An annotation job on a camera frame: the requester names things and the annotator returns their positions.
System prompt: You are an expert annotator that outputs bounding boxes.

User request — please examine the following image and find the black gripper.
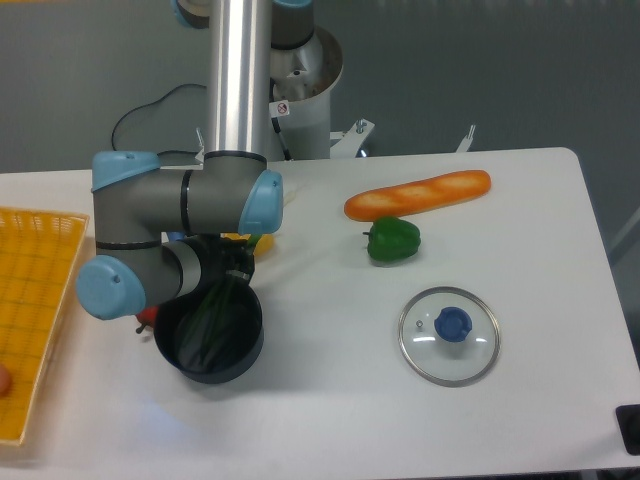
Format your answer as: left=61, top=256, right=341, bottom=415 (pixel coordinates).
left=185, top=235, right=254, bottom=296

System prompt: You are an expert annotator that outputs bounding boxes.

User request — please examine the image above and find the green onion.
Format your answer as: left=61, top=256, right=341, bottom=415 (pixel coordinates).
left=184, top=183, right=304, bottom=371

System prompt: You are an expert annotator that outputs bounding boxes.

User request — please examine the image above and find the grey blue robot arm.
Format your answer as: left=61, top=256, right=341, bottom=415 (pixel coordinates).
left=76, top=1, right=314, bottom=320

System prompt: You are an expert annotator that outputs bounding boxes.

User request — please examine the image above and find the yellow bell pepper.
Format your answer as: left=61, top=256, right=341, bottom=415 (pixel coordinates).
left=222, top=233, right=275, bottom=258

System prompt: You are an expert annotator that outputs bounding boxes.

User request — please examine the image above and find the red bell pepper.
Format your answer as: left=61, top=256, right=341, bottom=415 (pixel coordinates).
left=135, top=306, right=159, bottom=334

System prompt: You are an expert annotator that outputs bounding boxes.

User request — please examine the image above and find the green bell pepper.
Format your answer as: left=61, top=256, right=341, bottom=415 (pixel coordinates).
left=365, top=216, right=421, bottom=263

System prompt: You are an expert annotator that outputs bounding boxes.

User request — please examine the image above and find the orange baguette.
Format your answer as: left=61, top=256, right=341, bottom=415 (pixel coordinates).
left=343, top=170, right=492, bottom=221

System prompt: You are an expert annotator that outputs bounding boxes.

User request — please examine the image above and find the yellow plastic basket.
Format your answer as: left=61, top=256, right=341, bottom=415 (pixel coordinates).
left=1, top=207, right=89, bottom=446

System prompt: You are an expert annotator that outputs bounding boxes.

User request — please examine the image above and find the glass lid blue knob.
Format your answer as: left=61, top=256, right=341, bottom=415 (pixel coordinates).
left=397, top=286, right=502, bottom=388

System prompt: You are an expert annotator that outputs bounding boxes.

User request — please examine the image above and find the black device at edge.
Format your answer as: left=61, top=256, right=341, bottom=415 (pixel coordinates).
left=615, top=404, right=640, bottom=456

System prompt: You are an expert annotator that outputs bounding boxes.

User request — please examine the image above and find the black pot blue handle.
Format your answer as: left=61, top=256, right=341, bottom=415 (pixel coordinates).
left=152, top=229, right=265, bottom=386

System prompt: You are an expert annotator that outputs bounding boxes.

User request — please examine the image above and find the black cable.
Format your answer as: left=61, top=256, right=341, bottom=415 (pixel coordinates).
left=110, top=82, right=207, bottom=155

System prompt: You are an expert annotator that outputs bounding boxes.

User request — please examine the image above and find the white bracket behind table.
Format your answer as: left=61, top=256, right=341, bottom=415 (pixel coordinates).
left=456, top=124, right=476, bottom=153

